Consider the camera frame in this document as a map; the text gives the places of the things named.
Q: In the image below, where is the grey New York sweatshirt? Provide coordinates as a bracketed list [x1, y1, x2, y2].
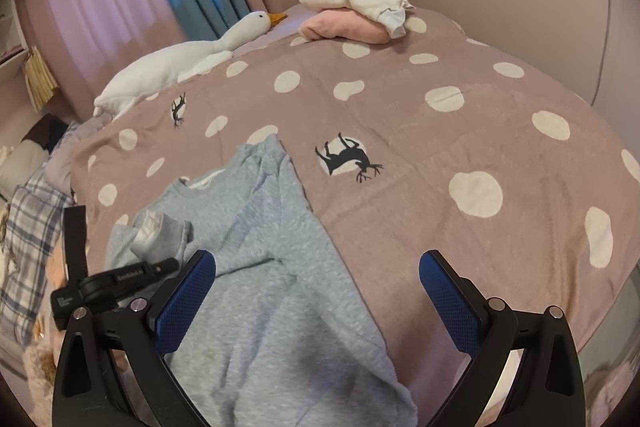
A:
[105, 136, 418, 426]

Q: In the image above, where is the cream fleece left sleeve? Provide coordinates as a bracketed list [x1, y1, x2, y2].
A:
[23, 341, 58, 414]

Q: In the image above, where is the blue plaid pillow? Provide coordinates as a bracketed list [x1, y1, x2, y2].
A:
[1, 169, 72, 347]

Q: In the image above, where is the lavender pillow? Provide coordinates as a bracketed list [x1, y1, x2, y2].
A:
[43, 115, 111, 196]

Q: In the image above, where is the beige headboard cushion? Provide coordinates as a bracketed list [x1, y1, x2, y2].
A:
[0, 140, 49, 200]

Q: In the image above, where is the white goose plush toy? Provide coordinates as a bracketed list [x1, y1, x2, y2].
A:
[93, 11, 288, 118]

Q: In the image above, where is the yellow hanging tassel bundle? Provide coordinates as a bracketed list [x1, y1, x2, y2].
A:
[22, 46, 60, 112]

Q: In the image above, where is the polka dot mauve blanket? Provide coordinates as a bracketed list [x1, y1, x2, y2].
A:
[72, 10, 639, 419]

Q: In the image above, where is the folded pink garment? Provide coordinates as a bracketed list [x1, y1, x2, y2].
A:
[298, 9, 390, 44]

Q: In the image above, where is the folded white garment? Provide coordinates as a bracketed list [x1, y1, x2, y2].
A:
[298, 0, 414, 39]

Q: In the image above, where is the white power cable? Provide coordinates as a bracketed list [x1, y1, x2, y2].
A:
[589, 0, 614, 108]

